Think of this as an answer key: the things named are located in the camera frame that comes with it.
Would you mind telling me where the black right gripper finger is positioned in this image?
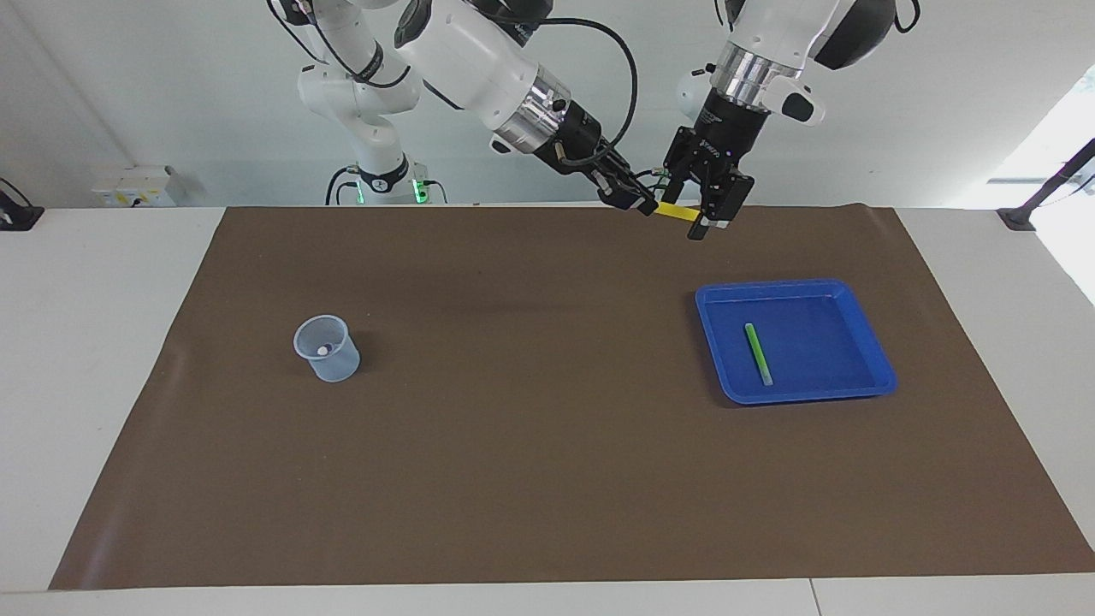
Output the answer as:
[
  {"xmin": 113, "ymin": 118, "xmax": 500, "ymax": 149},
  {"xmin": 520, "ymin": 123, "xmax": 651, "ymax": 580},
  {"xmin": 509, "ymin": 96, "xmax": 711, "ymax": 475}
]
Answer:
[
  {"xmin": 596, "ymin": 167, "xmax": 660, "ymax": 216},
  {"xmin": 606, "ymin": 145, "xmax": 656, "ymax": 187}
]

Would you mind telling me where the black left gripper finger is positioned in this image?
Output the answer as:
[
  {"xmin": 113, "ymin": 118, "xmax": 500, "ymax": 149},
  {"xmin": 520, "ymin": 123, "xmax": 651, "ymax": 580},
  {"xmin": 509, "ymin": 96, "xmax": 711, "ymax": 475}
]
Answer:
[
  {"xmin": 689, "ymin": 169, "xmax": 755, "ymax": 241},
  {"xmin": 663, "ymin": 150, "xmax": 690, "ymax": 204}
]

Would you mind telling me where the green pen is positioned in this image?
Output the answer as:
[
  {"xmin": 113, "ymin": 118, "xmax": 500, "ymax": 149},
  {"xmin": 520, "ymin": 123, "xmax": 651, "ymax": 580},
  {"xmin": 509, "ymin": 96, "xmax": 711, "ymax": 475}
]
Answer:
[{"xmin": 744, "ymin": 323, "xmax": 774, "ymax": 387}]

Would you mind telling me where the blue plastic tray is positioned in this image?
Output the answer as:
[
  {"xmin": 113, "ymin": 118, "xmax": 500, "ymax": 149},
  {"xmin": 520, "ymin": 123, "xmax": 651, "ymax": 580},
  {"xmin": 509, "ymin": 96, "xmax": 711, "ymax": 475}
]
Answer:
[{"xmin": 695, "ymin": 278, "xmax": 899, "ymax": 406}]

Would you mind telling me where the black clamped stand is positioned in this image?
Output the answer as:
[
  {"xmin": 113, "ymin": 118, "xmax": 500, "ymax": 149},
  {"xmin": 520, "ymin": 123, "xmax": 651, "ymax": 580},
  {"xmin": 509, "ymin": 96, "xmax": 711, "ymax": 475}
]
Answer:
[{"xmin": 997, "ymin": 137, "xmax": 1095, "ymax": 232}]

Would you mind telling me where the brown table mat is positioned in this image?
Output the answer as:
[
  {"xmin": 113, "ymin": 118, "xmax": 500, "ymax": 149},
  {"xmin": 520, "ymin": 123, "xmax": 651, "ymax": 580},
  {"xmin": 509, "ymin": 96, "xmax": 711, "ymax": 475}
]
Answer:
[{"xmin": 49, "ymin": 205, "xmax": 1095, "ymax": 591}]

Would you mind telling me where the translucent plastic cup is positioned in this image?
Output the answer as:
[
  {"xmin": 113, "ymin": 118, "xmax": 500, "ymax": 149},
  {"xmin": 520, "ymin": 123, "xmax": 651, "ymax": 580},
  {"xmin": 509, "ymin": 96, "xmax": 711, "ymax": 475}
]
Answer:
[{"xmin": 293, "ymin": 315, "xmax": 361, "ymax": 383}]

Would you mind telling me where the black table clamp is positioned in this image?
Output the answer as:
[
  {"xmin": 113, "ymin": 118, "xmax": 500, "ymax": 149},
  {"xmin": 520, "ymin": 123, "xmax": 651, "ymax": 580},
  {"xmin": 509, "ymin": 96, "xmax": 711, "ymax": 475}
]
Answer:
[{"xmin": 0, "ymin": 177, "xmax": 45, "ymax": 232}]

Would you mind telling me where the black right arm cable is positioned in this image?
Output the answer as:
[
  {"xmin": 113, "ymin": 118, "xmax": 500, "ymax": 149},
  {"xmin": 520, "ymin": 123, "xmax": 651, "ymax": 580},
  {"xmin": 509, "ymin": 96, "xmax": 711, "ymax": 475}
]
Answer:
[{"xmin": 488, "ymin": 15, "xmax": 640, "ymax": 159}]

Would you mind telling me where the black base cable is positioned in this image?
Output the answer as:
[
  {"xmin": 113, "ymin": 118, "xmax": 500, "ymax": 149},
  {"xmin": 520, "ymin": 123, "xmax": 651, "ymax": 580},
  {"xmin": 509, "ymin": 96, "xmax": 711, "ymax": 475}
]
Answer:
[{"xmin": 325, "ymin": 165, "xmax": 362, "ymax": 206}]

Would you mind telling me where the white wall socket box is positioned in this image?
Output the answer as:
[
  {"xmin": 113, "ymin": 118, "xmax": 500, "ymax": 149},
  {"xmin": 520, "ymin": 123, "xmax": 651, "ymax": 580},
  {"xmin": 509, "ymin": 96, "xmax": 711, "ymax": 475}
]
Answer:
[{"xmin": 92, "ymin": 166, "xmax": 178, "ymax": 208}]

